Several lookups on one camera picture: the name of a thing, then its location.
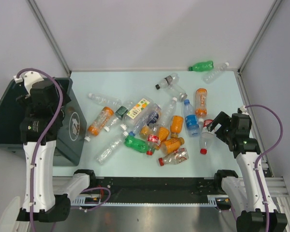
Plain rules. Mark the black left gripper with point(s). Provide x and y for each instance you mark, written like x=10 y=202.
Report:
x=26 y=102

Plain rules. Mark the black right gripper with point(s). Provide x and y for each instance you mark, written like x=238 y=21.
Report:
x=224 y=120

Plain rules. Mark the crushed clear bottle red cap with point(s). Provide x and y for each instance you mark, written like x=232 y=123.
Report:
x=175 y=157

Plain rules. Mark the orange juice bottle gold cap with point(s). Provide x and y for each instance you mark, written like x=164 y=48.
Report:
x=163 y=133

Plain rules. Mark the green crushed plastic bottle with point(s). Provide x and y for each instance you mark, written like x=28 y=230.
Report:
x=136 y=144

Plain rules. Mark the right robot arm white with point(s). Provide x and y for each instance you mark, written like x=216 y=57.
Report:
x=255 y=211

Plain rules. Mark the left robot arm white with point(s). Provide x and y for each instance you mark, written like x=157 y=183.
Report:
x=41 y=203

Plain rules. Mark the dark green plastic bin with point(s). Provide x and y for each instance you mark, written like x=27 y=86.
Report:
x=68 y=130

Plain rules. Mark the clear Nongfu bottle red label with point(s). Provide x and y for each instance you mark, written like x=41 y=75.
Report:
x=206 y=137

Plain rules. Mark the orange label bottle right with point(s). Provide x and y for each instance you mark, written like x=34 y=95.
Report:
x=200 y=103

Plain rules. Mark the orange label bottle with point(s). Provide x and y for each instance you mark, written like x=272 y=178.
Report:
x=99 y=122
x=200 y=103

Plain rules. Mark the clear bottle blue label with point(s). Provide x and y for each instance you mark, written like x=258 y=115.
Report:
x=190 y=118

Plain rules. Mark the orange bottle gold cap upright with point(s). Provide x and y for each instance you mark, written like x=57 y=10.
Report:
x=176 y=126

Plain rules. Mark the clear bottle white cap back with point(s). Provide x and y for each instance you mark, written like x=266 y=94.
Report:
x=215 y=73

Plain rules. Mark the tall clear bottle white cap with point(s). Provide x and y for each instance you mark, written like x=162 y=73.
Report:
x=168 y=112

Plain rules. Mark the clear bottle silver cap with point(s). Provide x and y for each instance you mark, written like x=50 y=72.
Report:
x=177 y=92

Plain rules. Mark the clear bottle far left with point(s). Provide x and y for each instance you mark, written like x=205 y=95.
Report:
x=105 y=100

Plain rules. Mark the orange label bottle left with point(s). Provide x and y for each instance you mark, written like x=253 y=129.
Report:
x=99 y=122

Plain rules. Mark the green bottle at back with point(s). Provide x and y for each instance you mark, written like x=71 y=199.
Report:
x=202 y=66

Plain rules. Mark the clear bottle black cap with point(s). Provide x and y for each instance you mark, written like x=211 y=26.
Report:
x=168 y=80

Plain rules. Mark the crushed clear bottle blue cap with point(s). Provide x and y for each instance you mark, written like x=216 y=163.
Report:
x=151 y=117

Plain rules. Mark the yellow tea bottle blue label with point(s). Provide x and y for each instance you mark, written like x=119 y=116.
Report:
x=147 y=130

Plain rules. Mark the clear bottle dark green label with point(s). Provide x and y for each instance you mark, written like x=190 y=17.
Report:
x=119 y=114

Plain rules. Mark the clear bottle white cap lower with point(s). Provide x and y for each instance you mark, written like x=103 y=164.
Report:
x=111 y=148

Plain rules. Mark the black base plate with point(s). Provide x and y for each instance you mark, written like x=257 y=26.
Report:
x=170 y=190

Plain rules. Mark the white cable duct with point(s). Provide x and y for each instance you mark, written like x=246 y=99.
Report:
x=88 y=200

